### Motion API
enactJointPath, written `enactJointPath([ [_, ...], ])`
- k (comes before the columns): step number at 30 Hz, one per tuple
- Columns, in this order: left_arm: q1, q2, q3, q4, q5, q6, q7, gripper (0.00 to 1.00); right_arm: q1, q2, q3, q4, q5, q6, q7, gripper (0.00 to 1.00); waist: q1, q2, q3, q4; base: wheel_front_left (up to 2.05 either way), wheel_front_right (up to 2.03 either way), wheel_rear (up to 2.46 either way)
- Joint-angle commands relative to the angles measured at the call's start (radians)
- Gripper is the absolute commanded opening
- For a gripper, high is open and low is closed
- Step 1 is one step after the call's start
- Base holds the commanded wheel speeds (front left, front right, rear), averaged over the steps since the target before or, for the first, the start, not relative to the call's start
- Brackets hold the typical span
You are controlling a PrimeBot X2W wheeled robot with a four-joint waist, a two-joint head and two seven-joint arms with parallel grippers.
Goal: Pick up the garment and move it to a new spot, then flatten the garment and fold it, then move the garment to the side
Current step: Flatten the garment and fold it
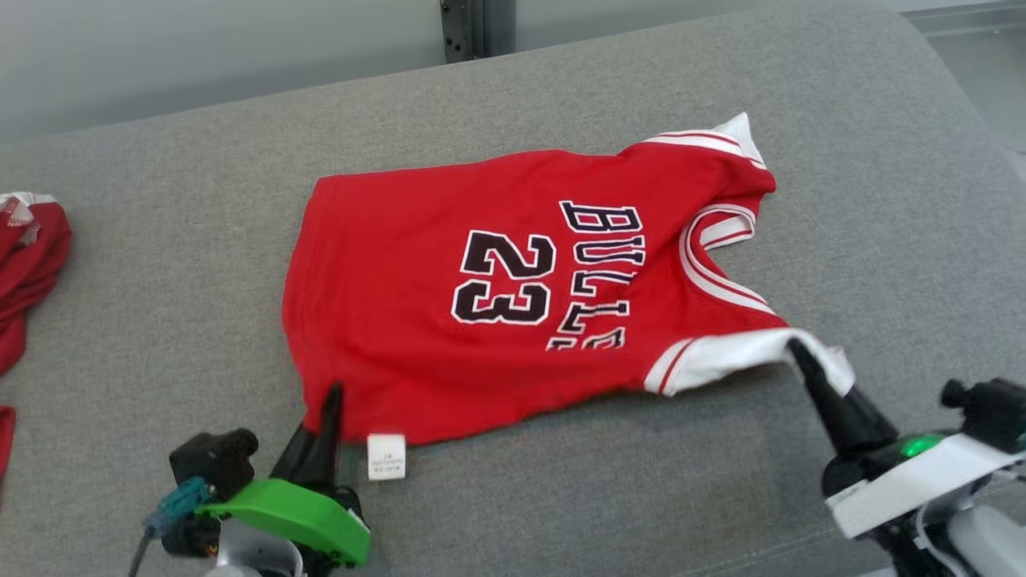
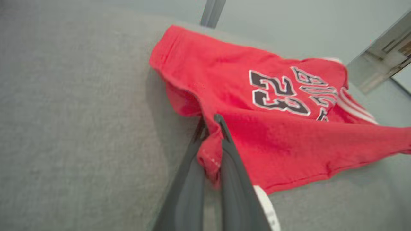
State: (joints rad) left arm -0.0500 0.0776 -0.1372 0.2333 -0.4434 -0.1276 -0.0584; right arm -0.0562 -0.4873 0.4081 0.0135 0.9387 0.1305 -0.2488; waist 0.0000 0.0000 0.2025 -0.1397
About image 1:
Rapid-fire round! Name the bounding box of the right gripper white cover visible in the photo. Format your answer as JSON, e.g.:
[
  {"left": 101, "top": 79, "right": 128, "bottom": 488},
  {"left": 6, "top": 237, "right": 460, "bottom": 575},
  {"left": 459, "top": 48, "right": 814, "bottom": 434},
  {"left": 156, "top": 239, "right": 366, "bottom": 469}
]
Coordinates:
[{"left": 786, "top": 337, "right": 1026, "bottom": 539}]

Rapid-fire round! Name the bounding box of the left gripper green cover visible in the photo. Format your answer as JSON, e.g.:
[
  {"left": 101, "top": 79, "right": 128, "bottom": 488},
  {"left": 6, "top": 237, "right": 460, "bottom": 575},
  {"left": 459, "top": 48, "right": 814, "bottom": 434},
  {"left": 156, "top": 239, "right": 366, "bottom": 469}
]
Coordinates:
[{"left": 196, "top": 383, "right": 371, "bottom": 567}]

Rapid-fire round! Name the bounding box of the red basketball jersey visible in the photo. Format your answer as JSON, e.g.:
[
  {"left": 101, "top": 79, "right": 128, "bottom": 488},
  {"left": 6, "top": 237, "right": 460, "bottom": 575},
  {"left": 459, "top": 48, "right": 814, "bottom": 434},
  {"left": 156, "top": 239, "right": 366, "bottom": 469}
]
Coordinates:
[{"left": 282, "top": 112, "right": 857, "bottom": 482}]

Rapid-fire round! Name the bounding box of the red shorts white stripe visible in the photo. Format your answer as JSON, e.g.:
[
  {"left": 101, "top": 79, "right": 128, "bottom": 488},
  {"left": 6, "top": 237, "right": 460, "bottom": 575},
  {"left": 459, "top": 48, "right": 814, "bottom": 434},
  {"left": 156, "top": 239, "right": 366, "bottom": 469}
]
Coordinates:
[{"left": 0, "top": 191, "right": 73, "bottom": 482}]

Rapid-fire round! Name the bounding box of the grey fabric sofa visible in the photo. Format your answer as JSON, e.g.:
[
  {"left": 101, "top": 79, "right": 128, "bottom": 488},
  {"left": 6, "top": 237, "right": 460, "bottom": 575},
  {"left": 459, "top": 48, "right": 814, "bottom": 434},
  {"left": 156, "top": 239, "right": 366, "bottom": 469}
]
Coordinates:
[{"left": 0, "top": 0, "right": 1026, "bottom": 577}]

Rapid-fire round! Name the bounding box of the left teal plug cable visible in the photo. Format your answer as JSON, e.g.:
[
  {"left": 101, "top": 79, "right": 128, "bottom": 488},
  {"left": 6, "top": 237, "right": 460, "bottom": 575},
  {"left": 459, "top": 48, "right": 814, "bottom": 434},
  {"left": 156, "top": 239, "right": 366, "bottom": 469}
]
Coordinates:
[{"left": 128, "top": 477, "right": 211, "bottom": 577}]

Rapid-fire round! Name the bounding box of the grey baseboard rail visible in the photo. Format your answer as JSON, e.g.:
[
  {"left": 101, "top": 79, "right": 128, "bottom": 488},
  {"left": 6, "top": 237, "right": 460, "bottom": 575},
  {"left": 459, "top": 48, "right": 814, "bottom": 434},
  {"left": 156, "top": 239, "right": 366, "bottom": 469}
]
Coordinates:
[{"left": 902, "top": 0, "right": 1026, "bottom": 34}]

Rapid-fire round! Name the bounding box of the dark hinge bracket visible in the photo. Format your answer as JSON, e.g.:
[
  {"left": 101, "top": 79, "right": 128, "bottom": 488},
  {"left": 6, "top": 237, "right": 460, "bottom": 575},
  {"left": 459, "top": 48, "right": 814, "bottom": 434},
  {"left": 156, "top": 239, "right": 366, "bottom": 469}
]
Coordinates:
[{"left": 439, "top": 0, "right": 475, "bottom": 63}]

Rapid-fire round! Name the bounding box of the grey rounded cylinder post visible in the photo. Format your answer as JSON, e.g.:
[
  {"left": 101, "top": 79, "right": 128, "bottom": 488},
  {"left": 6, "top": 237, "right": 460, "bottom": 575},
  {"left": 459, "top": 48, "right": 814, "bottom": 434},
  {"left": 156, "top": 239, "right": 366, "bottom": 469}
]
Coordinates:
[{"left": 484, "top": 0, "right": 516, "bottom": 55}]

